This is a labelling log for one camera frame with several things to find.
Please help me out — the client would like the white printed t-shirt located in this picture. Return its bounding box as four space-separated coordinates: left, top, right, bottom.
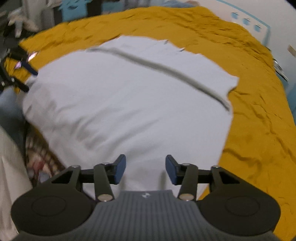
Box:
18 36 239 195

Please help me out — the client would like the patterned cloth beside bed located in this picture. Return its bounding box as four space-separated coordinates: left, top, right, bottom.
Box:
25 127 65 187

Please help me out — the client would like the blue cutout furniture panel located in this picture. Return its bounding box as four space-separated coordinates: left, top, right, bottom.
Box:
54 0 125 22

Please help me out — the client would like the mustard yellow bedspread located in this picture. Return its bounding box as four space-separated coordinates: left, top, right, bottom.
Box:
4 5 296 241

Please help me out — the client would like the blue pillow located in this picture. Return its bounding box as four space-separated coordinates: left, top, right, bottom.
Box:
162 0 200 8

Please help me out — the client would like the white blue headboard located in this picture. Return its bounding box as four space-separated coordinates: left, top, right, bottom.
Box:
199 1 295 82

